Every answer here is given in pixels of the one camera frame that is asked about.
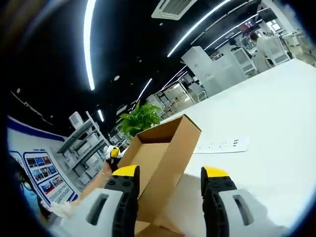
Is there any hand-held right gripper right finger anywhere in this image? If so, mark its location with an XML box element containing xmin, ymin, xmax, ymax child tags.
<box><xmin>200</xmin><ymin>166</ymin><xmax>284</xmax><ymax>237</ymax></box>

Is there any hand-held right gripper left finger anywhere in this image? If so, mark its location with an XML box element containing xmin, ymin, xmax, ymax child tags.
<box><xmin>60</xmin><ymin>164</ymin><xmax>140</xmax><ymax>237</ymax></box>

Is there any brown cardboard shoe box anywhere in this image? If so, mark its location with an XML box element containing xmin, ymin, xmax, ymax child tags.
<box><xmin>116</xmin><ymin>115</ymin><xmax>202</xmax><ymax>237</ymax></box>

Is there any person's left hand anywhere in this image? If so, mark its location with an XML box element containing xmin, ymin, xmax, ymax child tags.
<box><xmin>100</xmin><ymin>159</ymin><xmax>116</xmax><ymax>182</ymax></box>

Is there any stack of white storage boxes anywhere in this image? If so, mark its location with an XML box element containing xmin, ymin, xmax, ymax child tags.
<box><xmin>64</xmin><ymin>133</ymin><xmax>107</xmax><ymax>185</ymax></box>

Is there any grey storage shelf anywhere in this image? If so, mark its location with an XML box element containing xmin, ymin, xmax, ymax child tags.
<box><xmin>56</xmin><ymin>111</ymin><xmax>117</xmax><ymax>186</ymax></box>

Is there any white canister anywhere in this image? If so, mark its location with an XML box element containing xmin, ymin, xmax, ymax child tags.
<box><xmin>69</xmin><ymin>111</ymin><xmax>82</xmax><ymax>129</ymax></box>

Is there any green potted plant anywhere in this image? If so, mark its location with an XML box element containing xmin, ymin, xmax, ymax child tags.
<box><xmin>118</xmin><ymin>101</ymin><xmax>163</xmax><ymax>138</ymax></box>

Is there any white table socket panel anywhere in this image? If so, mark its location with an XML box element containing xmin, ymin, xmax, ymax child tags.
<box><xmin>194</xmin><ymin>135</ymin><xmax>250</xmax><ymax>155</ymax></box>

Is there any person's head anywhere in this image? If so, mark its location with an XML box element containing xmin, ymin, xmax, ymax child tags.
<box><xmin>11</xmin><ymin>158</ymin><xmax>41</xmax><ymax>215</ymax></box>

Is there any long ceiling light strip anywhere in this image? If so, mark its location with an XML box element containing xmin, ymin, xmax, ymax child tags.
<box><xmin>167</xmin><ymin>0</ymin><xmax>232</xmax><ymax>58</ymax></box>
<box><xmin>83</xmin><ymin>0</ymin><xmax>97</xmax><ymax>91</ymax></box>

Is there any white office pillar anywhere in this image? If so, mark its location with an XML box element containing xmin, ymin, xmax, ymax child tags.
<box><xmin>181</xmin><ymin>46</ymin><xmax>216</xmax><ymax>82</ymax></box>

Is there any white ceiling air conditioner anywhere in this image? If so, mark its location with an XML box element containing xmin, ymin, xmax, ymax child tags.
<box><xmin>151</xmin><ymin>0</ymin><xmax>198</xmax><ymax>21</ymax></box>

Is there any red wall screen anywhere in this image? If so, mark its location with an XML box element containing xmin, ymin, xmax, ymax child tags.
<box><xmin>243</xmin><ymin>20</ymin><xmax>258</xmax><ymax>30</ymax></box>

